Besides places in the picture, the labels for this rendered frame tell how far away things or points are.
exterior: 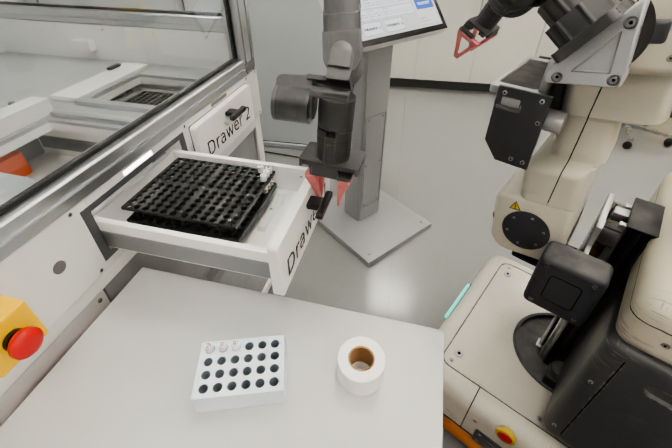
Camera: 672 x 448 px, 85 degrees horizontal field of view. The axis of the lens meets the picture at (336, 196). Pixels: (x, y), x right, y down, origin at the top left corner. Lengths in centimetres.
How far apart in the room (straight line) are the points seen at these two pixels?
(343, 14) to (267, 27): 183
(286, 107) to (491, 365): 96
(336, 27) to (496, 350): 102
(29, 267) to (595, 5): 86
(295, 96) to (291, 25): 180
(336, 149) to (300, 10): 179
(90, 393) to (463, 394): 89
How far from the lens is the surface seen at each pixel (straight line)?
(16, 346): 62
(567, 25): 65
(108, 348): 73
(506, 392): 122
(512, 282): 147
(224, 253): 63
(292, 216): 59
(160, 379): 66
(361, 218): 194
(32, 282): 70
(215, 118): 97
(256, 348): 60
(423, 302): 168
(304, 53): 238
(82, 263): 75
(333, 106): 55
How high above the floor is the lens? 131
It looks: 37 degrees down
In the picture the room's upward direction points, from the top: straight up
